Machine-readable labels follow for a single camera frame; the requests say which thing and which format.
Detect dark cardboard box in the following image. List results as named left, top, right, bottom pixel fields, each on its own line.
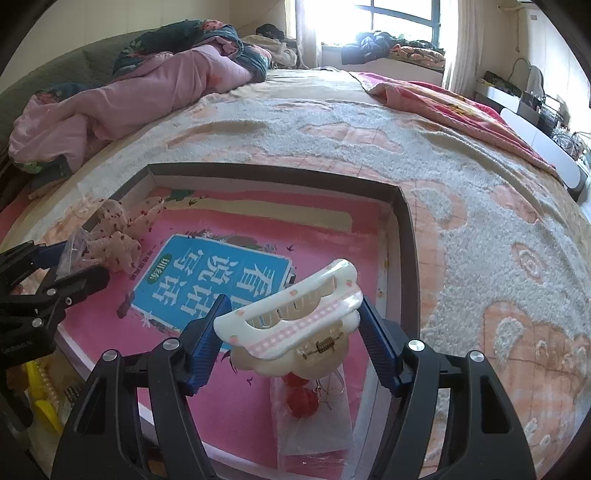
left=46, top=161, right=423, bottom=480

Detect wire desk rack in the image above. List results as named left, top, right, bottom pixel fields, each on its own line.
left=540, top=99, right=591, bottom=158

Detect window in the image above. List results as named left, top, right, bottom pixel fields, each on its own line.
left=295, top=0, right=462, bottom=52

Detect beige pillow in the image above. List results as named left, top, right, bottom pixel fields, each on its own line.
left=240, top=23, right=298, bottom=70

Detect white desk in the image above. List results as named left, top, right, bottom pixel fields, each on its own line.
left=475, top=78, right=590, bottom=202

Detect red pink printed blanket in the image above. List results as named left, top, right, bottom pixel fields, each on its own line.
left=358, top=71, right=561, bottom=182

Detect pink quilt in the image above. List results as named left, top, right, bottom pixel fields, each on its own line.
left=9, top=39, right=259, bottom=172

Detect clear plastic earring bag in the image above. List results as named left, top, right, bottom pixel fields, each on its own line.
left=270, top=369, right=356, bottom=462

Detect red ball earrings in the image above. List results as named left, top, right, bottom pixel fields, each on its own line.
left=281, top=371, right=320, bottom=419

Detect floral window seat cushion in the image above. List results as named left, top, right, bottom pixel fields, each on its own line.
left=392, top=42, right=447, bottom=71

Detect green quilted headboard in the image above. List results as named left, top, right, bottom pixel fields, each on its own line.
left=0, top=33, right=139, bottom=112

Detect sheer white curtain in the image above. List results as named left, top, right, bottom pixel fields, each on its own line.
left=295, top=0, right=325, bottom=70
left=442, top=0, right=485, bottom=99

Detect white hair claw clip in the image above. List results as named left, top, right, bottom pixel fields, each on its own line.
left=213, top=258, right=365, bottom=380

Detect spiral coil wrist keychain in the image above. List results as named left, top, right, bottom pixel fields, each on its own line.
left=37, top=362, right=62, bottom=412

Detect dark floral quilt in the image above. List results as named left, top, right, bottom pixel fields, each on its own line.
left=113, top=20, right=273, bottom=84

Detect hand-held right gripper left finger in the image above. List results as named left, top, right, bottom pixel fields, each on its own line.
left=50, top=294, right=232, bottom=480

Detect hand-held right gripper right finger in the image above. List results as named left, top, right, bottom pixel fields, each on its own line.
left=358, top=295, right=539, bottom=480

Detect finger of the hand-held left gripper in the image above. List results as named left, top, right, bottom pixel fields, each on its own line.
left=0, top=240, right=70, bottom=288
left=31, top=266, right=112, bottom=320

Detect floral fabric hair bow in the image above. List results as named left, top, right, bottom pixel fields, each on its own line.
left=69, top=196, right=162, bottom=274

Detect dark clothes pile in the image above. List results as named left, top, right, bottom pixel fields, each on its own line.
left=342, top=31, right=403, bottom=66

